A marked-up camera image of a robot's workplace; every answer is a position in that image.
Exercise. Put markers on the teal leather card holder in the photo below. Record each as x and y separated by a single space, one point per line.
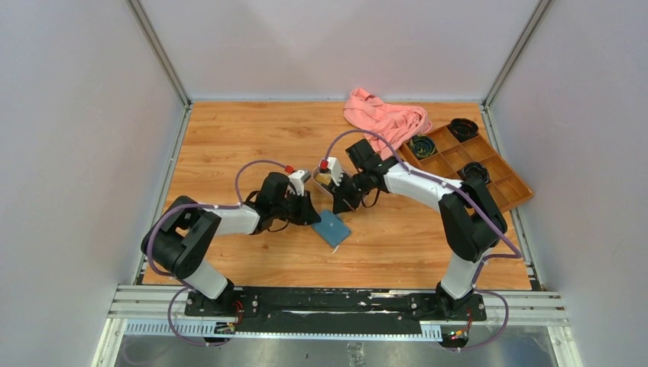
331 229

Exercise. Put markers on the rolled tie orange pattern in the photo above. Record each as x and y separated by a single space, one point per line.
463 129

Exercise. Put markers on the pink cloth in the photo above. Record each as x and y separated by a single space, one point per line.
388 125

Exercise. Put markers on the wooden compartment organizer tray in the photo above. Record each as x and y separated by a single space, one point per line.
459 151

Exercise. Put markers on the beige oval tray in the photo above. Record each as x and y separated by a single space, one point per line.
331 189

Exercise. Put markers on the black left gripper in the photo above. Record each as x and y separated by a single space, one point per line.
306 215

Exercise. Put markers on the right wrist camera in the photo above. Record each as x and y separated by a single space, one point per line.
332 166

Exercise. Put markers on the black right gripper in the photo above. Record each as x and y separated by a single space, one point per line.
343 202

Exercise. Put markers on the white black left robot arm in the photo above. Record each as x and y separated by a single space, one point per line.
177 244

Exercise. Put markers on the gold credit card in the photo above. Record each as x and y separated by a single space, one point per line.
323 178

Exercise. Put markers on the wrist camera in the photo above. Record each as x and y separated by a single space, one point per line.
332 166
297 182

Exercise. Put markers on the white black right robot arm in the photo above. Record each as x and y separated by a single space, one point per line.
473 223

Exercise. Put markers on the aluminium frame rail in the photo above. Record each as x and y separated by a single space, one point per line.
157 310

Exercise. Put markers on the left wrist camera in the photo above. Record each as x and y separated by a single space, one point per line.
297 182

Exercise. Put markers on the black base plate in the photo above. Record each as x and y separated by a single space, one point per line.
336 310

